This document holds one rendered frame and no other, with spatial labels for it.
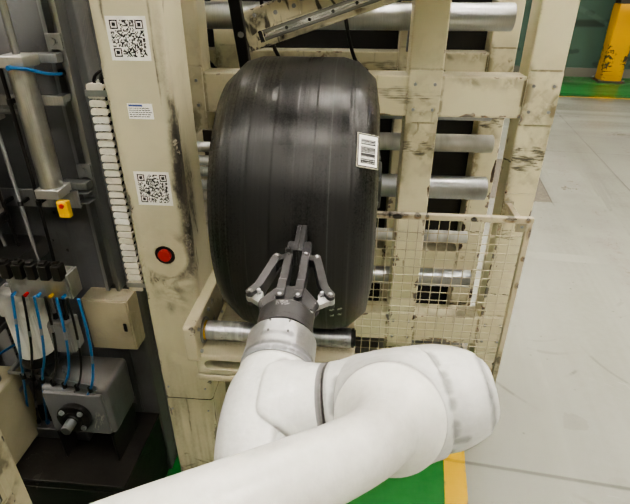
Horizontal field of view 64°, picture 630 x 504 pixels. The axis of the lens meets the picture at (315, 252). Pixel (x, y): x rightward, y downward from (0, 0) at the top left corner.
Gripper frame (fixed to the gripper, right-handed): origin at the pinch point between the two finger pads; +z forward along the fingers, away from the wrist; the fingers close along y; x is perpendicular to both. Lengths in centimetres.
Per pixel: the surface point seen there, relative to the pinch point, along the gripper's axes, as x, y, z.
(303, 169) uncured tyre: -8.8, 0.2, 8.9
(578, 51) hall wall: 219, -388, 887
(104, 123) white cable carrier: -7, 44, 30
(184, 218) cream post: 11.3, 27.9, 22.4
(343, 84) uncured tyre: -17.9, -5.6, 23.4
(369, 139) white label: -11.8, -10.5, 14.4
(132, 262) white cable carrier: 24, 42, 22
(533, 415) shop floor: 135, -86, 67
